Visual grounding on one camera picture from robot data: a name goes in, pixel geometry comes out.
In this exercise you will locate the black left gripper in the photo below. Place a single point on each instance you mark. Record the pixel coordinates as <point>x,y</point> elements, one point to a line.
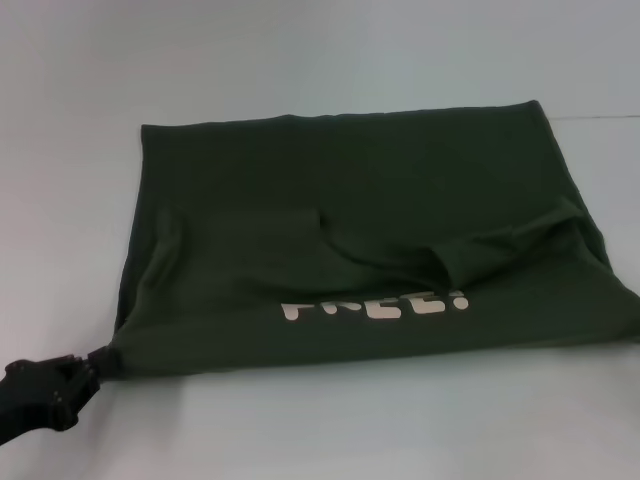
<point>27,395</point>

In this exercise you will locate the dark green shirt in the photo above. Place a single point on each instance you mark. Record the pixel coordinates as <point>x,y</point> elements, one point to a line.
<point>350,210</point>

